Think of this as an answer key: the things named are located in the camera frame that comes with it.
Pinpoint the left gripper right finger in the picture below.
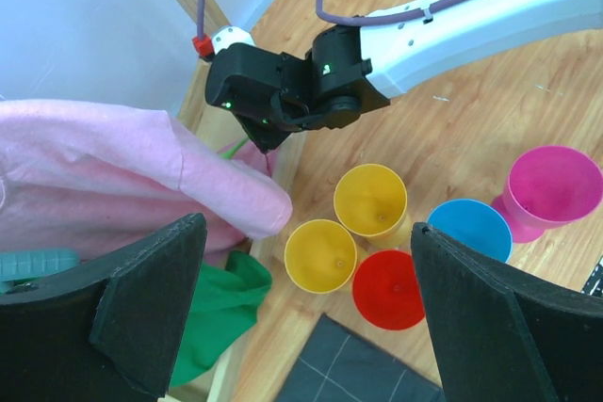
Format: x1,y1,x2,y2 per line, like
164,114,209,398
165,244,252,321
411,222,602,401

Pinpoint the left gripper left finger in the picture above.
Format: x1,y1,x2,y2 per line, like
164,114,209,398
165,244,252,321
1,214,206,401

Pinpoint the blue wine glass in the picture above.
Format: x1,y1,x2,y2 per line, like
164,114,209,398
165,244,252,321
427,199,513,263

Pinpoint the red wine glass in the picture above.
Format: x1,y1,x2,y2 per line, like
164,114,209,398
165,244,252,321
352,249,425,330

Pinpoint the magenta wine glass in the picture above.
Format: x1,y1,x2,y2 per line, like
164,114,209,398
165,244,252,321
491,145,602,244

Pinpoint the yellow wine glass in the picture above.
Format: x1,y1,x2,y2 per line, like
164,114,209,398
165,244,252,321
334,164,412,249
284,219,368,295

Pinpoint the green wine glass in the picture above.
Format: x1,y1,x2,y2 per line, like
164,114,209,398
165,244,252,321
219,137,249,160

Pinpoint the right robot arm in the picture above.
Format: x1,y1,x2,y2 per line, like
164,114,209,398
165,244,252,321
199,0,602,153

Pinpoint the wooden clothes rack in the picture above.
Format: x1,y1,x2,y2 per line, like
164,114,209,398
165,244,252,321
168,0,279,401

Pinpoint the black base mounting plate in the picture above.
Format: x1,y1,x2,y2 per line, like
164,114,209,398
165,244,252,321
581,257,603,298

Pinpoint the green tank top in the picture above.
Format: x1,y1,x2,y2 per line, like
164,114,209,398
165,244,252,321
170,250,272,387

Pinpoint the dark grey folded cloth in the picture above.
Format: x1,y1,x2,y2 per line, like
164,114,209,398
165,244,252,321
275,314,446,402

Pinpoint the pink t-shirt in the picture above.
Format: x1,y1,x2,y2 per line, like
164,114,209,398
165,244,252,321
1,100,292,260

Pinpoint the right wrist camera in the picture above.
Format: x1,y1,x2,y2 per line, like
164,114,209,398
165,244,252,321
211,25,255,56

